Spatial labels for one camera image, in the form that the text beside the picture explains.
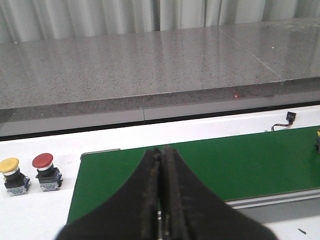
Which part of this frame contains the grey stone slab right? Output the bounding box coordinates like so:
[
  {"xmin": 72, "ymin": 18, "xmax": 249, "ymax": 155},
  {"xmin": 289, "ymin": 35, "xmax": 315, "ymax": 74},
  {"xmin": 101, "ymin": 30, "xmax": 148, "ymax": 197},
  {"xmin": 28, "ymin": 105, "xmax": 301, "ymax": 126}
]
[{"xmin": 217, "ymin": 17, "xmax": 320, "ymax": 98}]

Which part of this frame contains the green conveyor belt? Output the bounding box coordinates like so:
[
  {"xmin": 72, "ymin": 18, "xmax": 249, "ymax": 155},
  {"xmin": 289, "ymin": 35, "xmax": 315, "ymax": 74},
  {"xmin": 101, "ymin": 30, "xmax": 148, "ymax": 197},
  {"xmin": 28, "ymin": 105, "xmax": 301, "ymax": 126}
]
[{"xmin": 67, "ymin": 126, "xmax": 320, "ymax": 222}]

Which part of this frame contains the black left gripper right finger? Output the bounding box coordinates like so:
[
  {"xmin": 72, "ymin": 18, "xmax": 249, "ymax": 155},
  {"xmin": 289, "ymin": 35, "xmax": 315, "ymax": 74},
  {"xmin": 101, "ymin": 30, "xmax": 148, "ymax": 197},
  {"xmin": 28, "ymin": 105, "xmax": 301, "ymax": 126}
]
[{"xmin": 161, "ymin": 146, "xmax": 277, "ymax": 240}]

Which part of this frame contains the grey stone slab left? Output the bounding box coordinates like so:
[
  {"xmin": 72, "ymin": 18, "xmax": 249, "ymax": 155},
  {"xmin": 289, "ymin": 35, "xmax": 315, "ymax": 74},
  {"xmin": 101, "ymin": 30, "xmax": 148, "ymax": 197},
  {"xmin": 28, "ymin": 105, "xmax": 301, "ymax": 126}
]
[{"xmin": 0, "ymin": 27, "xmax": 281, "ymax": 123}]

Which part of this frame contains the red mushroom push button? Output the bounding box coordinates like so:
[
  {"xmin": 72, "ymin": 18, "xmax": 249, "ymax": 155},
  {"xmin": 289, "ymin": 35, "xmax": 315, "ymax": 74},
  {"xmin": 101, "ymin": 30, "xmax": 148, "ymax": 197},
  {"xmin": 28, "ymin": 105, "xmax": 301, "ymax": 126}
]
[{"xmin": 32, "ymin": 153, "xmax": 63, "ymax": 192}]

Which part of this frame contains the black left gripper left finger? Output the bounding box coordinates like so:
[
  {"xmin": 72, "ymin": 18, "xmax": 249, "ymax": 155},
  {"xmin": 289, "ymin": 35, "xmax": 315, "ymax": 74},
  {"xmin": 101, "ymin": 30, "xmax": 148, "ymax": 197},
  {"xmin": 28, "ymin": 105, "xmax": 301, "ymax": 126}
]
[{"xmin": 56, "ymin": 148, "xmax": 161, "ymax": 240}]

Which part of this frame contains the grey curtain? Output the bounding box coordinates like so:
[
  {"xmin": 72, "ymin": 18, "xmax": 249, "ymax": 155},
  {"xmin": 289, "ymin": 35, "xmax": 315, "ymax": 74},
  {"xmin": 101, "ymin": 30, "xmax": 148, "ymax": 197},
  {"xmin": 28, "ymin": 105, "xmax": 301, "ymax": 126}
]
[{"xmin": 0, "ymin": 0, "xmax": 320, "ymax": 43}]

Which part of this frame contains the black sensor with cable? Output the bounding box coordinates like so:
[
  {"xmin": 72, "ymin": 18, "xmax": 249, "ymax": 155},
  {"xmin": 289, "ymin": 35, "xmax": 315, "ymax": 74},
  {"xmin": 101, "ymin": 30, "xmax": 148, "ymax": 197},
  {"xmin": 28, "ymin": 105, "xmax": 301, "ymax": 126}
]
[{"xmin": 270, "ymin": 111, "xmax": 297, "ymax": 132}]

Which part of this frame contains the yellow mushroom push button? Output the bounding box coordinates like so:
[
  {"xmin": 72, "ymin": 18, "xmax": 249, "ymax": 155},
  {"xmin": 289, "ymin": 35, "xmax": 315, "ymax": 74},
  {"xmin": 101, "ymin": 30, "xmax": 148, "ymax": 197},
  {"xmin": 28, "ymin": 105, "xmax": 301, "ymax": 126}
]
[{"xmin": 0, "ymin": 157, "xmax": 31, "ymax": 197}]

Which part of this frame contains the grey stone slab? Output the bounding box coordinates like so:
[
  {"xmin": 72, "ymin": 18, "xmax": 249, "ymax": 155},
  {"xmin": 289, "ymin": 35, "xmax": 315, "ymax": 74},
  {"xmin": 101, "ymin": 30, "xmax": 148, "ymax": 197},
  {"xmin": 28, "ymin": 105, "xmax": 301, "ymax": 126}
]
[
  {"xmin": 0, "ymin": 27, "xmax": 281, "ymax": 123},
  {"xmin": 217, "ymin": 17, "xmax": 320, "ymax": 98}
]

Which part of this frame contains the blue based push button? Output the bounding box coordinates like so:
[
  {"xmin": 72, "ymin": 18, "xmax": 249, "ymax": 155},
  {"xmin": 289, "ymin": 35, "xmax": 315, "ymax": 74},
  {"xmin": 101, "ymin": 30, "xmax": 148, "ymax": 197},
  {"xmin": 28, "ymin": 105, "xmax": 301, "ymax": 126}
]
[{"xmin": 314, "ymin": 128, "xmax": 320, "ymax": 154}]

